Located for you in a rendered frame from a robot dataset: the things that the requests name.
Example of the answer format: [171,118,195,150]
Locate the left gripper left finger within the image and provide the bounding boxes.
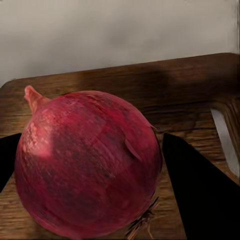
[0,133,22,193]

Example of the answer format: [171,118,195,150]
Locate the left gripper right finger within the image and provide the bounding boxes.
[162,133,240,240]

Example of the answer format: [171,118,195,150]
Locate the cutting board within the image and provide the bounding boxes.
[0,52,240,240]

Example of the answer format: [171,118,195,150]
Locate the vidalia onion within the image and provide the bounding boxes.
[14,85,164,240]

